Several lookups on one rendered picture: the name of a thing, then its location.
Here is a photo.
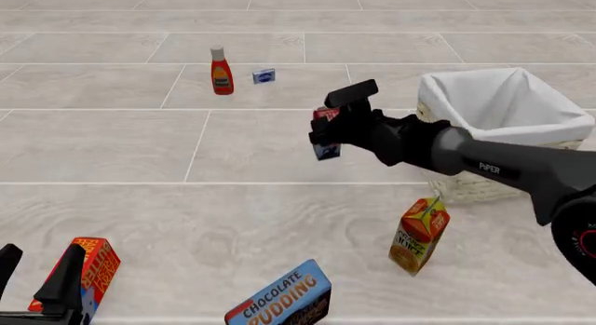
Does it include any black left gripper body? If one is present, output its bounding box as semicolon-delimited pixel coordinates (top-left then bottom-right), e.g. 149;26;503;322
0;305;86;325

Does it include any small blue box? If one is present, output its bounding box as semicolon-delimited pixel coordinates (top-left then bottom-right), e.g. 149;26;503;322
251;68;277;85

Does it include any red and blue milk carton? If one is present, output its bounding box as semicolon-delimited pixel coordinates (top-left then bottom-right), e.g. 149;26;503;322
310;106;345;162

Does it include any red ketchup bottle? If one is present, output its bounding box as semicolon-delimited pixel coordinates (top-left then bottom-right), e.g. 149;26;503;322
210;44;236;96

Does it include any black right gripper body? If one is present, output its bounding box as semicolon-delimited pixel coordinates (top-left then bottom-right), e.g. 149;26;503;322
336;99;386;156

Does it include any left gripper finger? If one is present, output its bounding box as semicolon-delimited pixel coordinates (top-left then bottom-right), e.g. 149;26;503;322
33;243;88;315
0;243;24;303

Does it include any blue chocolate pudding box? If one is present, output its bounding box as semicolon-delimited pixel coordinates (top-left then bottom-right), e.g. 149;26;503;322
223;258;333;325

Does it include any orange butter box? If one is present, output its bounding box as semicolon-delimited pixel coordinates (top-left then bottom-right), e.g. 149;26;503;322
27;236;122;323

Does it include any black plate on stalk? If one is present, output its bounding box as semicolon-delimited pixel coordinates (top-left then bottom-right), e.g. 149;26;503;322
323;78;380;110

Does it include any wicker basket with white liner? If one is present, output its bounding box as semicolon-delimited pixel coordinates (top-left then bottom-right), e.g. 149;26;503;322
415;66;596;205

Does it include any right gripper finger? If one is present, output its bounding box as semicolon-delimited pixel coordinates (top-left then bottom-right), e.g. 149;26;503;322
307;117;345;147

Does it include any orange juice carton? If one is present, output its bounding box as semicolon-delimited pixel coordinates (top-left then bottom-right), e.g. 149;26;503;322
387;196;452;278

